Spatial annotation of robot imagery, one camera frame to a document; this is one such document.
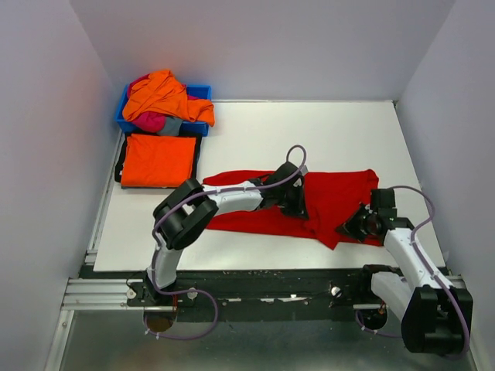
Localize blue plastic bin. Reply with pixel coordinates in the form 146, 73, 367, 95
114, 84, 212, 137

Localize folded orange t shirt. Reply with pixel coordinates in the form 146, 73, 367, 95
120, 133, 197, 189

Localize aluminium extrusion rail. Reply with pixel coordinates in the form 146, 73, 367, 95
60, 276, 132, 311

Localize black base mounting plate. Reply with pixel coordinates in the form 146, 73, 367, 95
127, 266, 438, 324

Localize grey crumpled garment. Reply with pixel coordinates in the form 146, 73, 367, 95
156, 116, 183, 137

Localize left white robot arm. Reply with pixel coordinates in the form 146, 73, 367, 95
145, 161, 309, 305

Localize red t shirt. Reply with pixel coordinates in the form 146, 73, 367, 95
207, 169, 379, 250

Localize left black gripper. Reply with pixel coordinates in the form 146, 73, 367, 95
276, 183, 310, 221

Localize crumpled orange t shirt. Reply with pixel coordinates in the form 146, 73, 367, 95
122, 70, 215, 127

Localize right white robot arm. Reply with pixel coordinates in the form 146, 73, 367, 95
336, 187, 473, 359

